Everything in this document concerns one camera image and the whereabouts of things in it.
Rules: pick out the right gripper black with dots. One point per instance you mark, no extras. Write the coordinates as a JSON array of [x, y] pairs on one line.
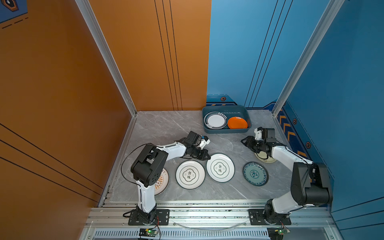
[[249, 142]]

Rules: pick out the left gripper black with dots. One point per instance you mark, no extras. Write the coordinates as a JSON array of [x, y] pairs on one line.
[[202, 157]]

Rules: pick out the white plate black emblem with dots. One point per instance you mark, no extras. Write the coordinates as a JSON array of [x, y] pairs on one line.
[[190, 175], [220, 168]]

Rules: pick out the cream plate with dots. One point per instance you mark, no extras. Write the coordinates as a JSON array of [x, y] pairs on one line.
[[262, 156]]

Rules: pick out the orange plastic plate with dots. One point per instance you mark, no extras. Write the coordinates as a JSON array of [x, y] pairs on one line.
[[237, 123]]

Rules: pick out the teal patterned plate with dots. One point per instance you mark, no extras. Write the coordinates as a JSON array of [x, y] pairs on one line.
[[256, 174]]

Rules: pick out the white plate dark rim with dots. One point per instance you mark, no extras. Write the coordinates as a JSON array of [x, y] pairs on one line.
[[215, 120]]

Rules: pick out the orange sunburst plate front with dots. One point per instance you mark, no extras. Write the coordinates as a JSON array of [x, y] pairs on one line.
[[162, 182]]

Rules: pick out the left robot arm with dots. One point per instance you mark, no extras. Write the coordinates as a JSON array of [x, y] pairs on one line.
[[149, 164]]

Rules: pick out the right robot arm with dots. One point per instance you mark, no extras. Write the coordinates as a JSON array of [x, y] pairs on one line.
[[310, 182]]

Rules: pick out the teal plastic bin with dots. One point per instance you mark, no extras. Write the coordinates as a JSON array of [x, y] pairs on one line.
[[229, 111]]

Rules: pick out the left green circuit board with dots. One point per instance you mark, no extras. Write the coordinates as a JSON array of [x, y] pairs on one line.
[[149, 234]]

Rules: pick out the right circuit board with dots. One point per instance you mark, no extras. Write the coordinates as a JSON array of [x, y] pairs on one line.
[[278, 233]]

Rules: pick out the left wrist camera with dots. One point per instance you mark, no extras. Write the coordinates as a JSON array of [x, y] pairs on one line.
[[203, 142]]

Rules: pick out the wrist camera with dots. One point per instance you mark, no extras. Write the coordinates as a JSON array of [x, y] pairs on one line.
[[266, 135], [203, 142]]

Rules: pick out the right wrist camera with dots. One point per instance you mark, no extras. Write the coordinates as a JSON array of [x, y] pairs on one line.
[[266, 135]]

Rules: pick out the aluminium rail frame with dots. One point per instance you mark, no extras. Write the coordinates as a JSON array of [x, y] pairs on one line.
[[210, 220]]

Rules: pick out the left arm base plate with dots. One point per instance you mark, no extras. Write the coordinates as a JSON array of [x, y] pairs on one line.
[[159, 217]]

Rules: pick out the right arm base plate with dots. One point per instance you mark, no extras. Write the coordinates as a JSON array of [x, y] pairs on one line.
[[258, 217]]

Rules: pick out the left aluminium corner post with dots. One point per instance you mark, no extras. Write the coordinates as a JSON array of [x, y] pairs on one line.
[[101, 42]]

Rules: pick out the aluminium corner post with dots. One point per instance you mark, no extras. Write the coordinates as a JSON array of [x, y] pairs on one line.
[[101, 42], [328, 16]]

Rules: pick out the right aluminium corner post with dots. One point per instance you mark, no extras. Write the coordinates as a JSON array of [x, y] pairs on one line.
[[328, 16]]

